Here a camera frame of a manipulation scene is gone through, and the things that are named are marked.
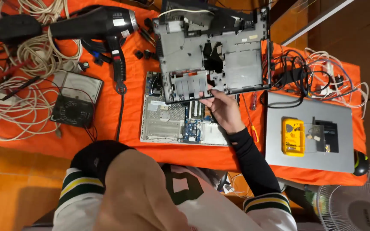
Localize person's right hand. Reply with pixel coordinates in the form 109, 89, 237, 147
199, 88, 247, 135

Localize person's left hand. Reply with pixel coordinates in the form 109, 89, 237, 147
94, 149, 191, 231

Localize grey laptop bottom cover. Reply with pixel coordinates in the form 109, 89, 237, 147
152, 0, 273, 104

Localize red and yellow screwdriver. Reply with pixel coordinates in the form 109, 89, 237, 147
242, 93, 260, 144

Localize white laptop base with motherboard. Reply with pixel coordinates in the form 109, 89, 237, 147
140, 71, 231, 147

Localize yellow plastic tool case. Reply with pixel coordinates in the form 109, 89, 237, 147
281, 117, 306, 157

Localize white striped jersey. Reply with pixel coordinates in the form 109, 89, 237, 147
52, 164, 298, 231

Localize closed silver laptop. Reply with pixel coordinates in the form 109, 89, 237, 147
265, 91, 355, 174

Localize orange table cloth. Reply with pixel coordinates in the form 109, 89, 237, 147
0, 0, 369, 187

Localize black rectangular plate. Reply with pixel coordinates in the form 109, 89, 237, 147
314, 119, 339, 154

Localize black analog multimeter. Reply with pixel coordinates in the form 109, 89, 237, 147
50, 71, 104, 129

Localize wooden furniture with white edge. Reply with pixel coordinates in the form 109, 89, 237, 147
270, 0, 356, 47

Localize black and yellow mouse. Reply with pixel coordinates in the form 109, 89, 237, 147
353, 150, 370, 176

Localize black hair dryer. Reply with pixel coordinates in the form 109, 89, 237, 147
49, 5, 139, 94

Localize red and black probe leads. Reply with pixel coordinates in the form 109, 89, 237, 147
0, 58, 98, 142

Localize white electric fan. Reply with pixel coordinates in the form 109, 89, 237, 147
316, 164, 370, 231

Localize white cables under table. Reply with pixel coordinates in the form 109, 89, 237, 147
217, 173, 255, 199

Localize tangle of black and white cables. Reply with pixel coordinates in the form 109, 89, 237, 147
260, 47, 369, 110

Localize white cable on cover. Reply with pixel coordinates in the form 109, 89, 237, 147
157, 8, 216, 18

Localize heap of white cables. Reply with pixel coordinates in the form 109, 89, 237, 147
0, 0, 83, 142

